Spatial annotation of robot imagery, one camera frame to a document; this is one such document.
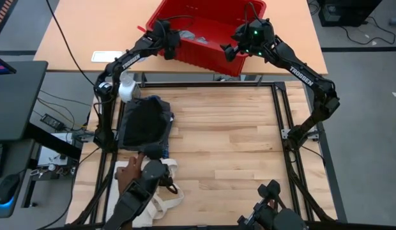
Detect black garment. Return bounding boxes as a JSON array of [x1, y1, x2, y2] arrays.
[[122, 96, 172, 148]]

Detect red plastic laundry bin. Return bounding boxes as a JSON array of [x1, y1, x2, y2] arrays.
[[146, 0, 268, 77]]

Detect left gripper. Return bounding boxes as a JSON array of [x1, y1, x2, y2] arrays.
[[152, 19, 181, 61]]

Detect dark grey garment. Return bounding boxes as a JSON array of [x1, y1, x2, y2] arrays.
[[118, 95, 175, 152]]

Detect white spray bottle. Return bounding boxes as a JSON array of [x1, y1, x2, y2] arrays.
[[118, 72, 142, 103]]

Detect cream canvas tote bag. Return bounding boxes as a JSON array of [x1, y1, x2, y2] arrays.
[[105, 158, 185, 228]]

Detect black floor cable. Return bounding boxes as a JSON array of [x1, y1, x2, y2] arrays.
[[340, 15, 396, 45]]

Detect long black cable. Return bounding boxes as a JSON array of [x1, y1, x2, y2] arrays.
[[45, 0, 97, 88]]

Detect light wooden desk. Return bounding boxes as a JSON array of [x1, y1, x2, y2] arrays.
[[33, 0, 329, 77]]

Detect black power brick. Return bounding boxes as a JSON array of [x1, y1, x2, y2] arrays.
[[40, 113, 64, 131]]

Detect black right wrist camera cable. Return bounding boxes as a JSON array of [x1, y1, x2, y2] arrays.
[[243, 1, 263, 24]]

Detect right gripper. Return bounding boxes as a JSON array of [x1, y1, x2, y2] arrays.
[[220, 18, 276, 63]]

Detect black computer mouse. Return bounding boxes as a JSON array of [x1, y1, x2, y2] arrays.
[[0, 174, 22, 205]]

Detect black side desk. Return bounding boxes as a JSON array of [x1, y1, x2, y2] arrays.
[[0, 60, 49, 142]]

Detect white electronics box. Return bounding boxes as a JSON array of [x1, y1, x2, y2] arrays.
[[36, 132, 79, 169]]

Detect black aluminium table frame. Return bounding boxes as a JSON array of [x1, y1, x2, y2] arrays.
[[70, 81, 338, 230]]

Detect computer screen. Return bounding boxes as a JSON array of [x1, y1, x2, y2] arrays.
[[0, 53, 17, 76]]

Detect black panel with orange stripes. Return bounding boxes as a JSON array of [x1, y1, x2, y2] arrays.
[[0, 0, 15, 35]]

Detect white rectangular pad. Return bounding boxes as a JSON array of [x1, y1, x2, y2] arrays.
[[91, 50, 124, 64]]

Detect black computer tower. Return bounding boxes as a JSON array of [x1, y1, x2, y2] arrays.
[[317, 0, 383, 27]]

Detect person's hand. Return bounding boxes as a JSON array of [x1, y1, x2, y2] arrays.
[[114, 152, 146, 194]]

